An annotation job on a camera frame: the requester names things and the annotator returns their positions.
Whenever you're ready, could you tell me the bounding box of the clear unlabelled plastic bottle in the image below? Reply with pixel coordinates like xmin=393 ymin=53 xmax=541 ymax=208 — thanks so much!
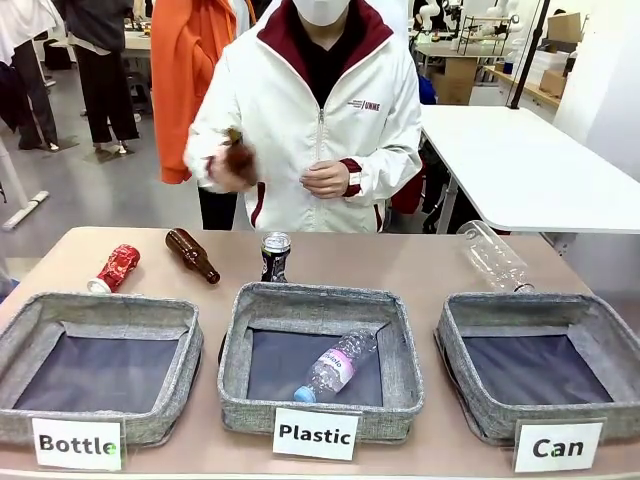
xmin=456 ymin=220 xmax=536 ymax=294

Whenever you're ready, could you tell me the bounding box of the wooden workbench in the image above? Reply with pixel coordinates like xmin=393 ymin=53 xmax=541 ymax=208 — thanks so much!
xmin=412 ymin=42 xmax=506 ymax=106

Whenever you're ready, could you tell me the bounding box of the plastic bottle with pink label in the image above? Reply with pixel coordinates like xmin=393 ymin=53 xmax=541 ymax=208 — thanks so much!
xmin=293 ymin=328 xmax=379 ymax=404

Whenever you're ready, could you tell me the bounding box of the white Bottle label sign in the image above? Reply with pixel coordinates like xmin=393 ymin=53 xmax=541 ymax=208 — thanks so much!
xmin=31 ymin=417 xmax=124 ymax=473

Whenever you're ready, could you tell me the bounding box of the grey fabric basket Can label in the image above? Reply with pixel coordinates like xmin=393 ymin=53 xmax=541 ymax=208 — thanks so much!
xmin=435 ymin=292 xmax=640 ymax=447

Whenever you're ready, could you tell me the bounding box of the white face mask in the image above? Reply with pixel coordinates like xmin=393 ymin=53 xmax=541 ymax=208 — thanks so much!
xmin=291 ymin=0 xmax=350 ymax=26

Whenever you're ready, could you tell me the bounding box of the black metal pole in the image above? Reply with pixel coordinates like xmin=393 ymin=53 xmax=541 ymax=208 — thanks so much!
xmin=507 ymin=0 xmax=552 ymax=111

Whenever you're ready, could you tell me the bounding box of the crushed red soda can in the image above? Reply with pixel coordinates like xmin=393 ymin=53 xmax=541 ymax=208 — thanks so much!
xmin=86 ymin=243 xmax=142 ymax=295

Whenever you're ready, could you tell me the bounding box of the person's left hand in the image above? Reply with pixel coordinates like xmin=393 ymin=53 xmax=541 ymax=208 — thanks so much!
xmin=299 ymin=160 xmax=350 ymax=200

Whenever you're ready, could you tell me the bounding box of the white Can label sign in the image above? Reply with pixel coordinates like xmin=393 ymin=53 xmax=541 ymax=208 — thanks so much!
xmin=514 ymin=422 xmax=604 ymax=474

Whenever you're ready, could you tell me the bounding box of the grey fabric basket Bottle label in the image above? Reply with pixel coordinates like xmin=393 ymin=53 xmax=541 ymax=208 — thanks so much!
xmin=0 ymin=292 xmax=204 ymax=449

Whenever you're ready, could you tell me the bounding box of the grey fabric basket Plastic label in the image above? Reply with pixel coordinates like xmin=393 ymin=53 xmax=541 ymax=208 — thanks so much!
xmin=217 ymin=281 xmax=425 ymax=443

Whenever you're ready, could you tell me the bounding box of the white table leg base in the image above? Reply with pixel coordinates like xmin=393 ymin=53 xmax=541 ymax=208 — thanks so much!
xmin=1 ymin=190 xmax=51 ymax=232

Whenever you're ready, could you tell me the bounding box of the cardboard box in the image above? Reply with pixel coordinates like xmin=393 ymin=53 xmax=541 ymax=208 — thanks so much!
xmin=546 ymin=11 xmax=583 ymax=43

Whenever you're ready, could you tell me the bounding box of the black wire rack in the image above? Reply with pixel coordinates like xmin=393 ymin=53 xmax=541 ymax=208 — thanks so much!
xmin=457 ymin=13 xmax=517 ymax=57

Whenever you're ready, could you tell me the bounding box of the crushed black soda can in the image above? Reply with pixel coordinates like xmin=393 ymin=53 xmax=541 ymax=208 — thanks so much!
xmin=260 ymin=231 xmax=290 ymax=284

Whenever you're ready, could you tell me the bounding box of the white side table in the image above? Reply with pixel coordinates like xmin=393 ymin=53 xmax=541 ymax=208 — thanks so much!
xmin=418 ymin=103 xmax=640 ymax=235

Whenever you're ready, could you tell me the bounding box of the white Plastic label sign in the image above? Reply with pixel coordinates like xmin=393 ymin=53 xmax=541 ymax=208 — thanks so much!
xmin=272 ymin=407 xmax=362 ymax=462

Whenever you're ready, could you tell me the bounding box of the person's right hand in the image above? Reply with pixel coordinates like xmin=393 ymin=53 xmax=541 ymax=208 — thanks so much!
xmin=207 ymin=149 xmax=239 ymax=187

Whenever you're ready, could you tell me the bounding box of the person in black trousers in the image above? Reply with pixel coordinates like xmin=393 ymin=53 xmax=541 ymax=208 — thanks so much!
xmin=52 ymin=0 xmax=142 ymax=155

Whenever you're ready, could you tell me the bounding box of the person in dark clothes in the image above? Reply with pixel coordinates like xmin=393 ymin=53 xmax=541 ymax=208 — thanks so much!
xmin=0 ymin=0 xmax=66 ymax=151

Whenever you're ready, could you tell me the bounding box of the brown glass beer bottle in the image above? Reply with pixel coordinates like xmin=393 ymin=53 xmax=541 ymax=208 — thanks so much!
xmin=164 ymin=227 xmax=222 ymax=286

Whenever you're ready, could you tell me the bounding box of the person in white jacket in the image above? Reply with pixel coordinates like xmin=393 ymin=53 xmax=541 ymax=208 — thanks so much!
xmin=183 ymin=0 xmax=425 ymax=235

